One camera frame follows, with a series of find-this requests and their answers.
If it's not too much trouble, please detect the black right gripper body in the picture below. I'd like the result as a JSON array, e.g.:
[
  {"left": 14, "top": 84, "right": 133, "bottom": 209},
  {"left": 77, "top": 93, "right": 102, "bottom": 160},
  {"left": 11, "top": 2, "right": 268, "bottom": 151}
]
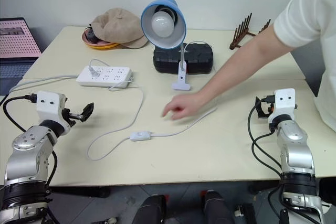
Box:
[{"left": 261, "top": 94, "right": 276, "bottom": 119}]

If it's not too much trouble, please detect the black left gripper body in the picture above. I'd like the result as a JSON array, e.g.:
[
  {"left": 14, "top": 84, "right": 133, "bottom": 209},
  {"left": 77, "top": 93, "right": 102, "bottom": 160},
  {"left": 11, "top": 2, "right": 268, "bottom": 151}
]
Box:
[{"left": 61, "top": 108, "right": 83, "bottom": 129}]

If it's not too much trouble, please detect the blue clamp desk lamp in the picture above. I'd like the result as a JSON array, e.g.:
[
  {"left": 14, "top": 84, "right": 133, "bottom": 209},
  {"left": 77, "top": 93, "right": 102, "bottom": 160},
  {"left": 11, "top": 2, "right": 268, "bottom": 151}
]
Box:
[{"left": 140, "top": 0, "right": 193, "bottom": 91}]

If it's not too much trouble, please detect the person's bare hand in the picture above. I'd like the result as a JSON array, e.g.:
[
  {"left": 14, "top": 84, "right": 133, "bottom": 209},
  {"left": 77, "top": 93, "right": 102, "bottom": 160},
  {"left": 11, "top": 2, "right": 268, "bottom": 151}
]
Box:
[{"left": 160, "top": 93, "right": 208, "bottom": 121}]

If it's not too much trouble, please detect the white power strip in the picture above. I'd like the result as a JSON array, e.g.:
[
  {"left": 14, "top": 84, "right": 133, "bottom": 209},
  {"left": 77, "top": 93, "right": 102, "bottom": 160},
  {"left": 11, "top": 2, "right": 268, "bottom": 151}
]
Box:
[{"left": 76, "top": 66, "right": 133, "bottom": 88}]

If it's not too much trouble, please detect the yellow plate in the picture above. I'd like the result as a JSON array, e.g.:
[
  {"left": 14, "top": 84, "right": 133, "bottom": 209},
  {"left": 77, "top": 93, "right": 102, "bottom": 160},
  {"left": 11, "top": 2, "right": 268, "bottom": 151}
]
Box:
[{"left": 86, "top": 41, "right": 122, "bottom": 50}]

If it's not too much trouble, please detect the pink bowl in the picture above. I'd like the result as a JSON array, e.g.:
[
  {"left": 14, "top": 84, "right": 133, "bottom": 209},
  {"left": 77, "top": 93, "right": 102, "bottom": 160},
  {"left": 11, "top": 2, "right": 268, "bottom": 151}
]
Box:
[{"left": 81, "top": 25, "right": 119, "bottom": 47}]

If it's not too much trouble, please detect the brown wooden peg rack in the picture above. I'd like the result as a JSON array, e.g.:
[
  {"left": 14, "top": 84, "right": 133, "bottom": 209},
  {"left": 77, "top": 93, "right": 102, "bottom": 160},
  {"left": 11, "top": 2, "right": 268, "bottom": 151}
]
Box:
[{"left": 229, "top": 12, "right": 272, "bottom": 50}]

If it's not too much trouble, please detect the black adapter in bowl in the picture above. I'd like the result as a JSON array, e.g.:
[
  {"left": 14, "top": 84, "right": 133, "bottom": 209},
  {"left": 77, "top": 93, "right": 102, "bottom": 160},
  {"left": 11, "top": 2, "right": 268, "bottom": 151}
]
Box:
[{"left": 85, "top": 27, "right": 100, "bottom": 44}]

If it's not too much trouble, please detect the black plastic tool case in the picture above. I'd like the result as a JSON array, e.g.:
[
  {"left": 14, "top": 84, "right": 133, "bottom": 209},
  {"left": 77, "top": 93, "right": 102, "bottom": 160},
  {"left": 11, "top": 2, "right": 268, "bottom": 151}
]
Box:
[{"left": 152, "top": 42, "right": 214, "bottom": 75}]

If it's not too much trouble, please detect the black table base bar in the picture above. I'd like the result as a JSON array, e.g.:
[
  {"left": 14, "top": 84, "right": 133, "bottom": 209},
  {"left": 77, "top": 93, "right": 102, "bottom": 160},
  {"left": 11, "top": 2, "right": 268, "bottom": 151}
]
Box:
[{"left": 49, "top": 185, "right": 111, "bottom": 199}]

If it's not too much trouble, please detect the beige cloth cap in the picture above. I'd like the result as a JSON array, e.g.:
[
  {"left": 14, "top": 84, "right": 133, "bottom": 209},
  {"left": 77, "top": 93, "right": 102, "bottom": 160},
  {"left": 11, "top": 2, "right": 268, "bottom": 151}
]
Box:
[{"left": 90, "top": 8, "right": 149, "bottom": 49}]

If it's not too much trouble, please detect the laptop with pink screen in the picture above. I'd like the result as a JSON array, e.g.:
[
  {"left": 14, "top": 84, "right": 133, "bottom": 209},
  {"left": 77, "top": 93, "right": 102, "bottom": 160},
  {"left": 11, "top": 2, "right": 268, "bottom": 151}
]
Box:
[{"left": 0, "top": 17, "right": 43, "bottom": 97}]

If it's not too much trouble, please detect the small white connector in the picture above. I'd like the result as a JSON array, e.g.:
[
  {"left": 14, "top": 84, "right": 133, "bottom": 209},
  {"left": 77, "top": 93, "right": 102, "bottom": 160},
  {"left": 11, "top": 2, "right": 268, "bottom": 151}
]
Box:
[{"left": 233, "top": 204, "right": 245, "bottom": 219}]

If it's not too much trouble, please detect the dark rounded shape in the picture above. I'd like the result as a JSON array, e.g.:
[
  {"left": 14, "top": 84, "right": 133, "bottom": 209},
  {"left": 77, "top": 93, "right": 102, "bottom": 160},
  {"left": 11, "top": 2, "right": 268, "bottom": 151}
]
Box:
[
  {"left": 130, "top": 194, "right": 169, "bottom": 224},
  {"left": 201, "top": 189, "right": 235, "bottom": 224}
]

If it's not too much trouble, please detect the white light bulb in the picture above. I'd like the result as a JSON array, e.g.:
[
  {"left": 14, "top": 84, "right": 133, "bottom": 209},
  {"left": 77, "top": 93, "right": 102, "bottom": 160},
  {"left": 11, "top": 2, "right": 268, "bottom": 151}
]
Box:
[{"left": 150, "top": 10, "right": 175, "bottom": 38}]

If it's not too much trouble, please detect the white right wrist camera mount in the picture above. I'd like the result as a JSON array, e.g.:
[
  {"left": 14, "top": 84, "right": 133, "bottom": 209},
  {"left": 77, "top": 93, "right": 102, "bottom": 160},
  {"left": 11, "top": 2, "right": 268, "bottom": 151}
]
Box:
[{"left": 267, "top": 88, "right": 297, "bottom": 123}]

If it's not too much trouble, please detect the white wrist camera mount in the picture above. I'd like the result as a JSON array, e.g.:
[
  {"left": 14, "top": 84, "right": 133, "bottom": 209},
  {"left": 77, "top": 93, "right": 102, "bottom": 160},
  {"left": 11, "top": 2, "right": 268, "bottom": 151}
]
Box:
[
  {"left": 267, "top": 88, "right": 297, "bottom": 123},
  {"left": 36, "top": 90, "right": 67, "bottom": 127}
]

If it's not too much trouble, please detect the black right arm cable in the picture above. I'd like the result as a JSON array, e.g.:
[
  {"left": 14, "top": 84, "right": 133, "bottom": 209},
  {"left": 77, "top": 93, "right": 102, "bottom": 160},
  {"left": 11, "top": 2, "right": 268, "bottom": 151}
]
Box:
[{"left": 247, "top": 103, "right": 286, "bottom": 209}]

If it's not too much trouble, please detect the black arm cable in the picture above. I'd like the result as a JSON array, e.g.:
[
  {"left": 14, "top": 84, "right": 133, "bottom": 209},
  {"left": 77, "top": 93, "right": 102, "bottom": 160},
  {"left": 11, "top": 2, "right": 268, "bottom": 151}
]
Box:
[
  {"left": 247, "top": 103, "right": 286, "bottom": 209},
  {"left": 3, "top": 92, "right": 58, "bottom": 186}
]

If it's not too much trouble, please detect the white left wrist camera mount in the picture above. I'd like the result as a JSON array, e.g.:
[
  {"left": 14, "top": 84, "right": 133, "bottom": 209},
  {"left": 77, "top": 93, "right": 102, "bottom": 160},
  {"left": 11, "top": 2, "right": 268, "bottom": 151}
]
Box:
[{"left": 36, "top": 90, "right": 67, "bottom": 127}]

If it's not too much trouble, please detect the white power strip cable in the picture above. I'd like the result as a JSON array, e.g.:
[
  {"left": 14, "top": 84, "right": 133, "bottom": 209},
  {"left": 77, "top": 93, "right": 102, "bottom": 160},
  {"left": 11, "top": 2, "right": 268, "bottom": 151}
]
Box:
[{"left": 8, "top": 75, "right": 80, "bottom": 94}]

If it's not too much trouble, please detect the white inline cable switch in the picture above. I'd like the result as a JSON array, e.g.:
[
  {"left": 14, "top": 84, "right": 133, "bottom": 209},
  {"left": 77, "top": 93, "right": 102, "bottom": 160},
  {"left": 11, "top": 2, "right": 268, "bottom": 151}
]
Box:
[{"left": 129, "top": 130, "right": 153, "bottom": 142}]

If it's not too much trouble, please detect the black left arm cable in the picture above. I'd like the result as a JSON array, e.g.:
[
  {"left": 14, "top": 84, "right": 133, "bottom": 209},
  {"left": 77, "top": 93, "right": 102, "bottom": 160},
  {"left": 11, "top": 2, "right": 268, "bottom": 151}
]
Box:
[{"left": 3, "top": 92, "right": 58, "bottom": 186}]

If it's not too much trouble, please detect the white cord with switch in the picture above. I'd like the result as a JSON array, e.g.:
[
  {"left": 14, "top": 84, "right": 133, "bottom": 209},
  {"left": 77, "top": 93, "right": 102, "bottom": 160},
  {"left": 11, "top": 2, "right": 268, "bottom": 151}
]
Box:
[{"left": 87, "top": 41, "right": 219, "bottom": 162}]

